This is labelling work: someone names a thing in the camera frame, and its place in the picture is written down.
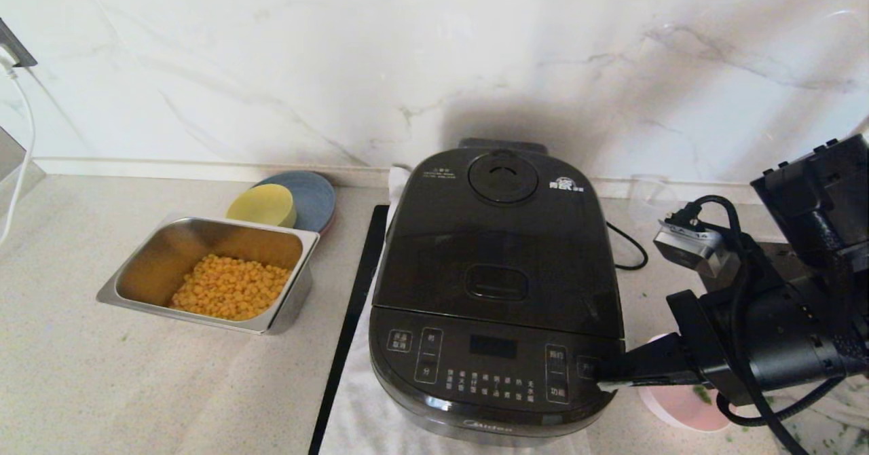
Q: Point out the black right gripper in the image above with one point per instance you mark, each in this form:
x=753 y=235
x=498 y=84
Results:
x=781 y=333

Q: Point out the pink bowl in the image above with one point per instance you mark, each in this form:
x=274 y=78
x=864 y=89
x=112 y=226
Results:
x=679 y=407

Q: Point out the chopped green scallions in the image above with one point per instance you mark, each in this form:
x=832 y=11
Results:
x=703 y=394

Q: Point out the black rice cooker lid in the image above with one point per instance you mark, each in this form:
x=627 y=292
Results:
x=495 y=238

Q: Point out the yellow bowl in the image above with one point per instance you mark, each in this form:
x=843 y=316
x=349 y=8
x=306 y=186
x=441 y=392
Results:
x=261 y=205

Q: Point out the clear plastic measuring cup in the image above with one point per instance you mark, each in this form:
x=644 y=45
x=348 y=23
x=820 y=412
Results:
x=645 y=197

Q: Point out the white cloth with green bits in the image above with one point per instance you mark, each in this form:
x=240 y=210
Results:
x=831 y=414

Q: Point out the white towel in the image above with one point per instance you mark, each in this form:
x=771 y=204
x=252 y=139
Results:
x=360 y=407

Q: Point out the blue grey plate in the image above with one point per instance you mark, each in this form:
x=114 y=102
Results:
x=316 y=197

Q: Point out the yellow corn kernels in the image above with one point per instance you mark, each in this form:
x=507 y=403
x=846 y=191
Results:
x=231 y=288

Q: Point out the stainless steel tray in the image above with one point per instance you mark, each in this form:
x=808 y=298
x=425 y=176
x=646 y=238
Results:
x=163 y=251

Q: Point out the grey metal panel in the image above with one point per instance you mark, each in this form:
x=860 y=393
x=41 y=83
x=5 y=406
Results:
x=10 y=163

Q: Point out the grey camera module with plug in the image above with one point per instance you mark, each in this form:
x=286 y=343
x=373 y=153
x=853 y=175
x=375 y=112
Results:
x=692 y=248

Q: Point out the dark wall socket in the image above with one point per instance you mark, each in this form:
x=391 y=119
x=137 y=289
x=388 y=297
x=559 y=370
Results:
x=17 y=47

